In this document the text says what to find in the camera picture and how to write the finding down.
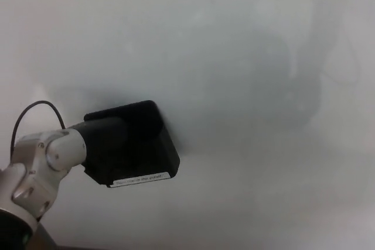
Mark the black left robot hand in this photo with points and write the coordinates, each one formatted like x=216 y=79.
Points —
x=99 y=141

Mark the grey whiteboard frame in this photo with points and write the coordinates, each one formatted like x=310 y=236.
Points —
x=49 y=238

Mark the white whiteboard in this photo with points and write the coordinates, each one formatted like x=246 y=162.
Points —
x=249 y=56

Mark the black magnetic marker holder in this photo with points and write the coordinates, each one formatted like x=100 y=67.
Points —
x=152 y=150

